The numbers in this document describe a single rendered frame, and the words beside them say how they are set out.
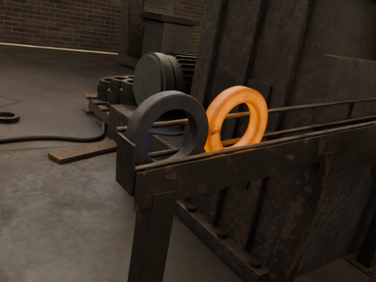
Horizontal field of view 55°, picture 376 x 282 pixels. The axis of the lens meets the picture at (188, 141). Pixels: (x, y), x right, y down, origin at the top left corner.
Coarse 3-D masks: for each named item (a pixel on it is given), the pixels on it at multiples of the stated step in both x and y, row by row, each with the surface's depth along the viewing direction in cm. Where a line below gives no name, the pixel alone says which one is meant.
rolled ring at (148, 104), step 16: (160, 96) 70; (176, 96) 70; (144, 112) 68; (160, 112) 70; (192, 112) 74; (128, 128) 70; (144, 128) 69; (192, 128) 78; (208, 128) 78; (144, 144) 70; (192, 144) 78; (144, 160) 72; (160, 160) 78
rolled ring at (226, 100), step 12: (228, 96) 79; (240, 96) 80; (252, 96) 83; (216, 108) 78; (228, 108) 80; (252, 108) 86; (264, 108) 87; (216, 120) 79; (252, 120) 89; (264, 120) 88; (216, 132) 80; (252, 132) 89; (264, 132) 90; (216, 144) 81; (240, 144) 89
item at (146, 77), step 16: (144, 64) 218; (160, 64) 208; (176, 64) 213; (192, 64) 217; (144, 80) 219; (160, 80) 205; (176, 80) 210; (144, 96) 221; (112, 112) 249; (128, 112) 240; (176, 112) 228; (112, 128) 251; (160, 144) 200; (176, 144) 197
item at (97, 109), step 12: (108, 84) 293; (120, 84) 274; (132, 84) 252; (84, 96) 309; (96, 96) 310; (108, 96) 280; (120, 96) 262; (132, 96) 256; (84, 108) 314; (96, 108) 300; (108, 108) 281; (108, 120) 280
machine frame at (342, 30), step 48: (240, 0) 140; (288, 0) 122; (336, 0) 108; (240, 48) 141; (288, 48) 119; (336, 48) 115; (192, 96) 168; (288, 96) 123; (336, 96) 115; (240, 192) 146; (288, 192) 127; (336, 192) 139; (240, 240) 144; (336, 240) 154
